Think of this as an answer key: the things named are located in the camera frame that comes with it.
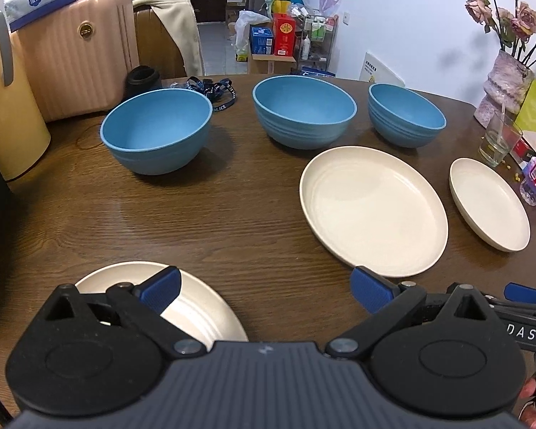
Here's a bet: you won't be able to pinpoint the blue lanyard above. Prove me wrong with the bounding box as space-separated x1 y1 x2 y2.
185 78 237 112

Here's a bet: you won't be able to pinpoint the small cream plate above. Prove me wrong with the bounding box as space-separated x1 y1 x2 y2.
449 157 531 252

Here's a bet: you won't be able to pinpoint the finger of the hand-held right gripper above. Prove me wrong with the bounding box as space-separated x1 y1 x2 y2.
504 282 536 306

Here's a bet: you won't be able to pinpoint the wire storage cart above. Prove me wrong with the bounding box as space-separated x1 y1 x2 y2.
297 11 340 72

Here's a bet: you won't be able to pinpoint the blue box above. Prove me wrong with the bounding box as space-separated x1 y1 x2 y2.
250 27 275 56

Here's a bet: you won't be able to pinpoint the white plastic bag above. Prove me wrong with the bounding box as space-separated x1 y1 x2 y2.
234 9 271 54

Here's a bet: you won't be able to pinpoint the medium blue bowl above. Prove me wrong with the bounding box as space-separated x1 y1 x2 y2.
252 75 357 150

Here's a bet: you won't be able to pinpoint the pink ribbed suitcase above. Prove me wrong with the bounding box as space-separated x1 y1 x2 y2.
11 0 140 123

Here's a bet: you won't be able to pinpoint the large blue bowl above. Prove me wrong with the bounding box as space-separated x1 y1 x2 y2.
100 88 213 176

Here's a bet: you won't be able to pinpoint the small blue bowl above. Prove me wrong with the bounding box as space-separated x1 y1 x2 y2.
368 83 447 149

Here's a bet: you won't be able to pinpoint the flat red carton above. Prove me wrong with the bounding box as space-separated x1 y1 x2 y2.
511 138 536 166

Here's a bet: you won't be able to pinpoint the dried pink roses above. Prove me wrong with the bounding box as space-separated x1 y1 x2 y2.
433 0 536 65

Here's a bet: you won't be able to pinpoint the wooden chair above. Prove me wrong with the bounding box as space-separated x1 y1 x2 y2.
131 0 206 79

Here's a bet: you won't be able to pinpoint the white flat panel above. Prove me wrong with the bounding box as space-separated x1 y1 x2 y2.
362 51 405 88

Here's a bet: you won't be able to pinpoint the red box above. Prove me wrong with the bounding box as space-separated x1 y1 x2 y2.
272 13 298 56

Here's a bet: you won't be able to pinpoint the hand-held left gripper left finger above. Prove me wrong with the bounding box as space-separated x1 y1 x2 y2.
45 266 206 359

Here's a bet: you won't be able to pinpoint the clear drinking glass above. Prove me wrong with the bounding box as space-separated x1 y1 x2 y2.
478 109 523 168

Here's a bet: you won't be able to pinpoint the person's right hand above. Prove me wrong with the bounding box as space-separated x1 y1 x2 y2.
518 378 536 429

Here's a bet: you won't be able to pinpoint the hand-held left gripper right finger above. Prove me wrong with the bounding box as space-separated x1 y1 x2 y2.
325 266 494 359

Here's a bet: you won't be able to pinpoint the yellow bin grey handle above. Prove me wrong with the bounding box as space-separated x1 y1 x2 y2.
0 0 52 182

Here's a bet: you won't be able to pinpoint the mottled pink vase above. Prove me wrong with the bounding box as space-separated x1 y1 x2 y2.
473 49 534 128

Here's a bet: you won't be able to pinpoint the beige cloth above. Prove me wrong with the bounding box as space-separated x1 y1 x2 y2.
149 0 206 77

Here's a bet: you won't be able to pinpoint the cardboard box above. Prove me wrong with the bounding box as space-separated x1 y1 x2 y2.
248 51 298 76

